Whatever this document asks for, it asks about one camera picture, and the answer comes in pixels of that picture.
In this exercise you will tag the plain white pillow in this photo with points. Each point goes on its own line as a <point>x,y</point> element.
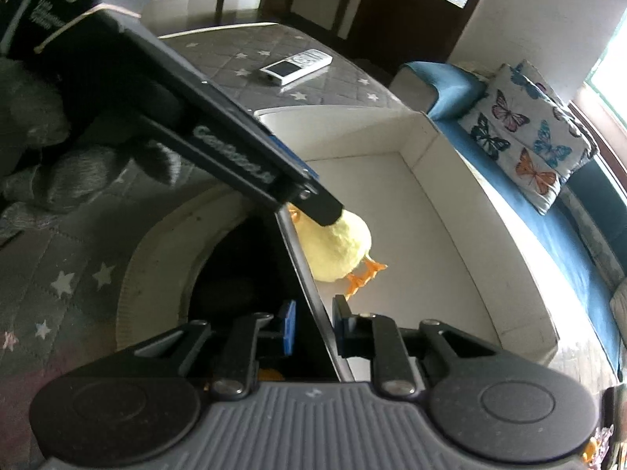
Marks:
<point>621,308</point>

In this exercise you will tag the dark wooden door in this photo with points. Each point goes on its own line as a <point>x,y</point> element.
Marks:
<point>426,0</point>

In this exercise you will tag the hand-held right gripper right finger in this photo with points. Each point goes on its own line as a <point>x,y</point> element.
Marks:
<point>347,335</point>

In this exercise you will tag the white cardboard box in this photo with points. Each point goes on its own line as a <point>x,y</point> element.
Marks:
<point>431,235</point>

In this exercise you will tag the yellow plush duck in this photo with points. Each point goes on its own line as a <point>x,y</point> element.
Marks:
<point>338,249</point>

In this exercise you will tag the grey star quilted mat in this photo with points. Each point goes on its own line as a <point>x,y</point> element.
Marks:
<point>215,56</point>

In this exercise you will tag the butterfly print pillow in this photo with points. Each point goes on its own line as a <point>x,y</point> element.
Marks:
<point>509,142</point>
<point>563,103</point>

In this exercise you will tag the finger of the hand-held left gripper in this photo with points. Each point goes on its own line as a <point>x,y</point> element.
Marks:
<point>235,156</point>

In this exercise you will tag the round white ribbed basket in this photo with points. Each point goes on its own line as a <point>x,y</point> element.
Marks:
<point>161,259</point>

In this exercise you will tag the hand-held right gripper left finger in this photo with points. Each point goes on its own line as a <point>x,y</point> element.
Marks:
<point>289,330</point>

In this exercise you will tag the white remote control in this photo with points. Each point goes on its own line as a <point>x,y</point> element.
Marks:
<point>296,66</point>

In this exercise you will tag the window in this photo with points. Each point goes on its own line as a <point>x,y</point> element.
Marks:
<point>610,66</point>

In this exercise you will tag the blue sofa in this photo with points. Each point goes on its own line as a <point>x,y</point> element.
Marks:
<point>553,235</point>

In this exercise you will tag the person's left hand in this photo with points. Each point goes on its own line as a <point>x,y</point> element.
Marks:
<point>34,107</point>

